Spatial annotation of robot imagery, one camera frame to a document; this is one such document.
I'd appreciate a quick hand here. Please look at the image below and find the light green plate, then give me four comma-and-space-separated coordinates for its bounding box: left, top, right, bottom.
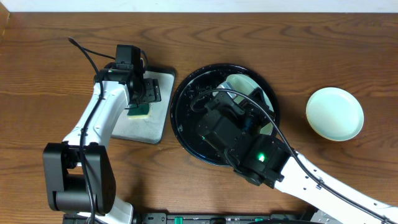
305, 87, 364, 141
216, 73, 274, 135

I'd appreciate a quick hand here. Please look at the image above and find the green yellow sponge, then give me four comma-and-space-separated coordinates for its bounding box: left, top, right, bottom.
127, 104, 151, 119

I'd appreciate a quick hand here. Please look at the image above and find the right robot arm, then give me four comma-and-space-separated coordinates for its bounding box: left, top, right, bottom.
190, 88, 397, 223

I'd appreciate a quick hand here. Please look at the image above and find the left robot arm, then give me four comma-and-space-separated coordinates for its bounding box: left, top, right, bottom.
43, 45, 161, 223

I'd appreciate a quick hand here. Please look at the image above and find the black round tray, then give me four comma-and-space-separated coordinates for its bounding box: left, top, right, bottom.
170, 63, 280, 166

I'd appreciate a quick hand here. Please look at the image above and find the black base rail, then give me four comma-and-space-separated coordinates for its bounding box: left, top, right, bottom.
62, 212, 343, 224

